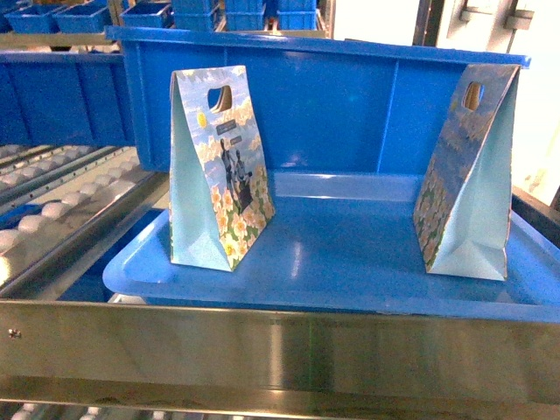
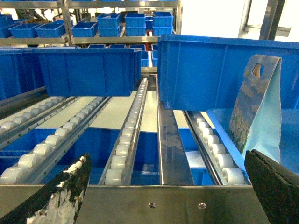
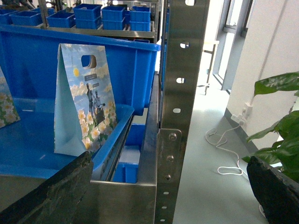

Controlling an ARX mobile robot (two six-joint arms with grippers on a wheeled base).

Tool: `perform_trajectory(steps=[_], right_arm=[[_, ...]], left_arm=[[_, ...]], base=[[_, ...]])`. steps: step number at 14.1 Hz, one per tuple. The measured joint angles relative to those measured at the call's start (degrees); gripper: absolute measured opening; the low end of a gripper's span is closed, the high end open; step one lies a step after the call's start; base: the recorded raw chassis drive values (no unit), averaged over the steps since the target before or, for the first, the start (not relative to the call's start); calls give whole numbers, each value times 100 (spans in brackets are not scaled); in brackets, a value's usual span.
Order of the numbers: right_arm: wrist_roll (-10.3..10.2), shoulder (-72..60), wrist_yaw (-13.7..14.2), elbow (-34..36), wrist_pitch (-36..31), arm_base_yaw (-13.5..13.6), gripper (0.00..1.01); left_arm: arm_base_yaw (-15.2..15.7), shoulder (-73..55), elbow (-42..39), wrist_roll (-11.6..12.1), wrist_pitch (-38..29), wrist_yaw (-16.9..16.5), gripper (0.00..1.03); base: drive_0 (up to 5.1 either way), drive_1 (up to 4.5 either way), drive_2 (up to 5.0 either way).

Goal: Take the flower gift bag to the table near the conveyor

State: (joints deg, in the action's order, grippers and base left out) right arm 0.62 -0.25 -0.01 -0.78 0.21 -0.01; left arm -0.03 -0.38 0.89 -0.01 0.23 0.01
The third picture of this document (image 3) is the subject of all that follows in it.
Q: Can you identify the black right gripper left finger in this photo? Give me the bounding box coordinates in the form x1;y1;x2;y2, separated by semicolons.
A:
0;152;94;224

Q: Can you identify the steel rack front rail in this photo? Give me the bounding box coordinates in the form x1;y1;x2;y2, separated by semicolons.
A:
0;175;156;224

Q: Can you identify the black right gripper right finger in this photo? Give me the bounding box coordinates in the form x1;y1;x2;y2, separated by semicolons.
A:
247;156;299;224

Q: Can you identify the large blue plastic crate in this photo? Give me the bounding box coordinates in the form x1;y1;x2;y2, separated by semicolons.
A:
0;25;161;115

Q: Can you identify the green potted plant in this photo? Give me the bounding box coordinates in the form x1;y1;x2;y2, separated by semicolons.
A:
242;71;299;182

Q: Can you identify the blue bin lower shelf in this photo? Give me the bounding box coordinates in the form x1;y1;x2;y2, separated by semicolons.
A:
113;124;145;183

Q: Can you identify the flower gift bag with figures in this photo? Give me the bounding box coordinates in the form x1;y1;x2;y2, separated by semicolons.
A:
54;43;117;156

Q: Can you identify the stainless steel rack upright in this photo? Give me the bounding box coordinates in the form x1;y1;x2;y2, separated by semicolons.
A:
154;0;210;224

